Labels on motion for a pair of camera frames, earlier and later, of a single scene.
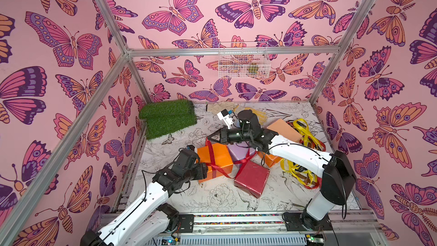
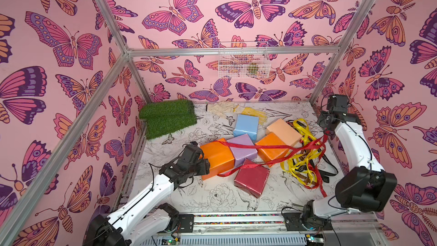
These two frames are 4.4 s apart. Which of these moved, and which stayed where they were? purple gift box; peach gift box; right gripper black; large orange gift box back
Moved: right gripper black
Stayed: large orange gift box back; peach gift box; purple gift box
